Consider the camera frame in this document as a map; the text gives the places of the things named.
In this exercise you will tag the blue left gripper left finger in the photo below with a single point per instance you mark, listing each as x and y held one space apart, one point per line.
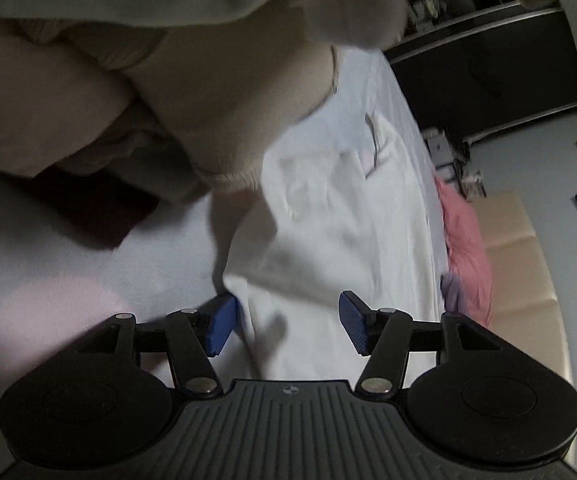
221 318

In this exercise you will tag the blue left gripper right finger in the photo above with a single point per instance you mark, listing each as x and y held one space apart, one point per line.
359 321

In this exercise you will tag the white t-shirt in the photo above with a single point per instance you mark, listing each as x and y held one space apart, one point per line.
347 202

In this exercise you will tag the purple fluffy blanket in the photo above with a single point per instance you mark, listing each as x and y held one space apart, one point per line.
453 293

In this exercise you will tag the pink pillow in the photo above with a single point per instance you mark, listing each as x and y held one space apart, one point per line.
466 252

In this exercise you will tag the beige padded headboard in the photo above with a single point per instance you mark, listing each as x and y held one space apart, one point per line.
525 309

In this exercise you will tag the beige garment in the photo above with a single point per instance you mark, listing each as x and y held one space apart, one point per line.
169 92

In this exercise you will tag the dark wardrobe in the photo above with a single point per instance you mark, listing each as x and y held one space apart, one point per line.
475 68

